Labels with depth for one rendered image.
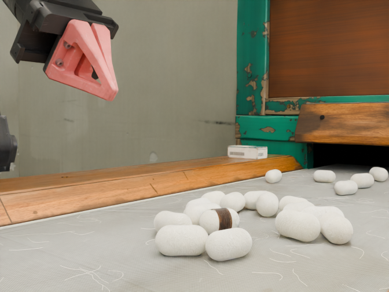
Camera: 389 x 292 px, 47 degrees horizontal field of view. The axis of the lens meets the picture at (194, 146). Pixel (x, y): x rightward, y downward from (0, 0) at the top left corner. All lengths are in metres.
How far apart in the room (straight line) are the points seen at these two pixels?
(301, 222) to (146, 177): 0.25
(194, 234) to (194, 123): 1.62
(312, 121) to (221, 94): 1.06
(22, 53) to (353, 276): 0.36
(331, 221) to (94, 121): 1.99
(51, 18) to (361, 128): 0.51
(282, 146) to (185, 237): 0.61
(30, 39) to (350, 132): 0.51
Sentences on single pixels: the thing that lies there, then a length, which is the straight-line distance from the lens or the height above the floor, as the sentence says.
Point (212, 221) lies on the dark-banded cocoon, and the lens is 0.35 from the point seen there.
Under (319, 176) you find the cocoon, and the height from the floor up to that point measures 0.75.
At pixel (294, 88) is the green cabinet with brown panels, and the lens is 0.89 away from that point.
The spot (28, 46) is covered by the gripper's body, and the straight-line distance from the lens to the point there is 0.49.
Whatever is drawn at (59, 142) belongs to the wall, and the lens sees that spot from 2.47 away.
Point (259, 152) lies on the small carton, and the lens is 0.77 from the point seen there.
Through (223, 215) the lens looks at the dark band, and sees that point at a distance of 0.36.
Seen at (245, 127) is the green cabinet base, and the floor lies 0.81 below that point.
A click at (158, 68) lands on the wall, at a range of 2.03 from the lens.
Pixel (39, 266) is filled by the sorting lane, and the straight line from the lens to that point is 0.30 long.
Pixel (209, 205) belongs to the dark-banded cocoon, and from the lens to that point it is 0.38.
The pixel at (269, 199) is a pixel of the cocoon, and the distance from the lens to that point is 0.42.
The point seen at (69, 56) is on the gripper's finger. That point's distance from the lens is 0.47.
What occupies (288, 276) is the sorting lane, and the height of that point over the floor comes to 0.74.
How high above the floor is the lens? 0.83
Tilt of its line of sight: 3 degrees down
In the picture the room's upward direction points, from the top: straight up
